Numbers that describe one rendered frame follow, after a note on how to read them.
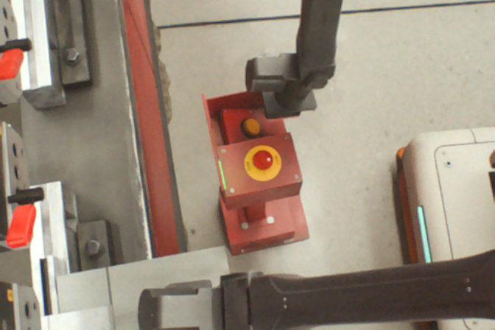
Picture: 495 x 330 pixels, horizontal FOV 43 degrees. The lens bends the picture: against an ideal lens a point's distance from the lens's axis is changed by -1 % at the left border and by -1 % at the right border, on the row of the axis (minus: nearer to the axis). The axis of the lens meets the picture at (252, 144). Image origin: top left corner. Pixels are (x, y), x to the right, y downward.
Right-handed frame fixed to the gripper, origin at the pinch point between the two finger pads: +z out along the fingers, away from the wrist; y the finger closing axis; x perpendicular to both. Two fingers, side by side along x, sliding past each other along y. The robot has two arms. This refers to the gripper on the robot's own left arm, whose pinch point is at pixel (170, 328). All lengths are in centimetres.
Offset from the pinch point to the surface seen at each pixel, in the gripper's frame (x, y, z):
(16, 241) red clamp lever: -23.7, -10.0, -19.2
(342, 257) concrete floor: 87, -18, 69
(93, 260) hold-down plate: -5.1, -14.1, 17.1
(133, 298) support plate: -3.1, -5.5, 5.2
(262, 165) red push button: 27.2, -28.0, 9.9
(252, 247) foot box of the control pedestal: 63, -26, 81
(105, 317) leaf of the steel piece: -7.1, -3.5, 7.3
